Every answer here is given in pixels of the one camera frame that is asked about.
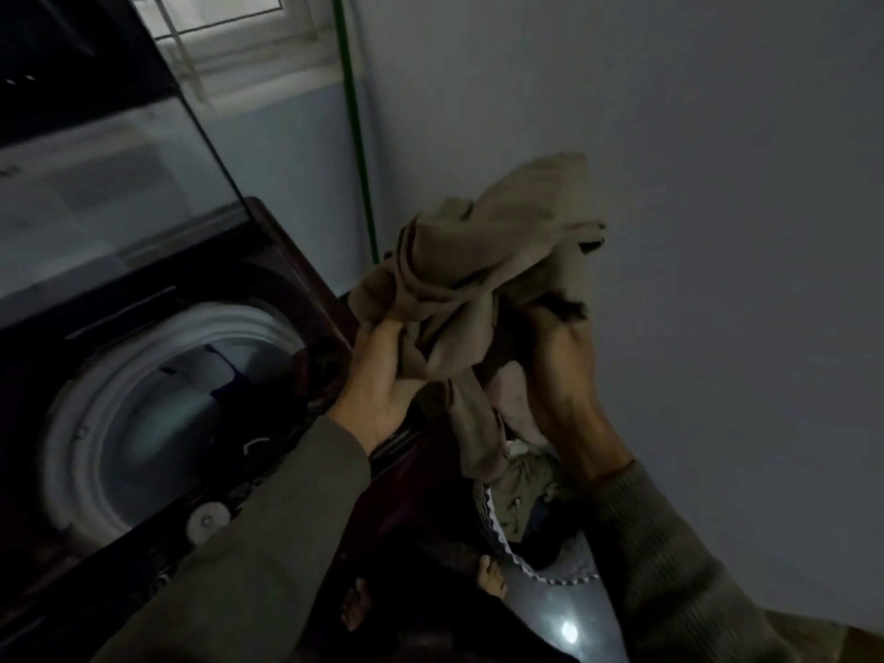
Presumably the dark maroon washing machine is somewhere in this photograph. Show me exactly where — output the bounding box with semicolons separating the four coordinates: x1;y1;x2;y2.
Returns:
0;196;429;663

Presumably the person's right foot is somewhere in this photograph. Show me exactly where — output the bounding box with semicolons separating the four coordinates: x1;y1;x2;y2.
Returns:
476;553;509;601

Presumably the person's foot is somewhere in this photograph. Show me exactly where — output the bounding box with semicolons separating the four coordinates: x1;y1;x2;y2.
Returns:
476;553;509;601
340;577;374;633

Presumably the person's left hand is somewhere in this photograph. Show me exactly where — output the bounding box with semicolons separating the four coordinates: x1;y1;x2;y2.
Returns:
325;317;429;455

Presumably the person's right hand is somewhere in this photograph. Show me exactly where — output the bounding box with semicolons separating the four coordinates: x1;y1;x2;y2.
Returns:
514;303;635;485

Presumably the person's left forearm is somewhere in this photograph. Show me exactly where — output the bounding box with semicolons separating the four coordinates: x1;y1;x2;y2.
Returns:
89;414;374;663

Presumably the black white zigzag laundry basket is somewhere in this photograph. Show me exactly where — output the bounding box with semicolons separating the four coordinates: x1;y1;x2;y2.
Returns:
472;441;602;587

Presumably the person's right forearm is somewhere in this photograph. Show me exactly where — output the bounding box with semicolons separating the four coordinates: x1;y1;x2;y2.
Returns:
583;461;851;663

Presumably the glass washing machine lid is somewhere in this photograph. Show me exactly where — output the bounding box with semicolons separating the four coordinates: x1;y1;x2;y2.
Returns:
0;0;253;332

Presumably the person's left foot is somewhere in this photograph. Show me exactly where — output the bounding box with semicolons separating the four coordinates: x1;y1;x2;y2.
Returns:
340;577;374;633

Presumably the green pipe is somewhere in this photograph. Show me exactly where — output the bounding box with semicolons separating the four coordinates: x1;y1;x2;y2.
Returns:
330;0;381;264

